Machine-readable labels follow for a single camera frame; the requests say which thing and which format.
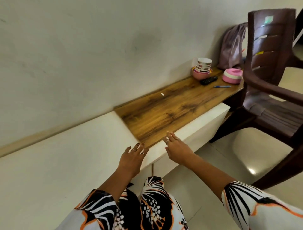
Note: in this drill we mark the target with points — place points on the person's left hand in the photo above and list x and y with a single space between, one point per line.
131 162

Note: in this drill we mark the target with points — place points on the person's right hand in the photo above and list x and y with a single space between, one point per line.
178 151

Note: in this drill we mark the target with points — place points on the person's right thumb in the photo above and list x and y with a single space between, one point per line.
167 151

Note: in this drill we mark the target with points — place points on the person's left little finger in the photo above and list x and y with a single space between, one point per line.
128 150

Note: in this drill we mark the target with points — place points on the person's right middle finger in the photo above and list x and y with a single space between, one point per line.
170 137

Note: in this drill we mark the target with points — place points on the person's left middle finger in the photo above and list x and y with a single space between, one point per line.
141 147

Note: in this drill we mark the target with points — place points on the person's left forearm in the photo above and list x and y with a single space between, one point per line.
118 182

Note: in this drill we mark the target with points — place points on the person's right forearm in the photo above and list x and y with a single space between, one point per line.
210 176

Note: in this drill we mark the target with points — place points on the brown wooden table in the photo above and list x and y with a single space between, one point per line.
170 111

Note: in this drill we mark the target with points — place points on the black white floral dress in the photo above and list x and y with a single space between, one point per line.
153 203

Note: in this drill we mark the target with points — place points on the white cabinet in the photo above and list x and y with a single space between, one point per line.
71 165

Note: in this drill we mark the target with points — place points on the pink plastic bowl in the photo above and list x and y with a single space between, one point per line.
200 76

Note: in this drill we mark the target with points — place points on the black remote control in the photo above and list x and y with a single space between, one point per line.
208 80

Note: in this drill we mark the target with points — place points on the blue pen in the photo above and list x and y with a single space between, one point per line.
222 86

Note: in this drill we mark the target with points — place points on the pink round lidded container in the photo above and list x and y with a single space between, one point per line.
232 75

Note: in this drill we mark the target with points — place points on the mauve striped seat cloth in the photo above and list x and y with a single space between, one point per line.
272 113

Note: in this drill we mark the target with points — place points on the mauve cloth bag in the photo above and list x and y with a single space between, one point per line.
230 47

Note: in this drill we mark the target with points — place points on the brown plastic armchair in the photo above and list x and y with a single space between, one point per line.
298 54
265 71

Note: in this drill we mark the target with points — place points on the green chair sticker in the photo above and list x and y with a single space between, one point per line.
269 19

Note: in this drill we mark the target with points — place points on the beige wall trim strip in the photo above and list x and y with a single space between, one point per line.
47 136

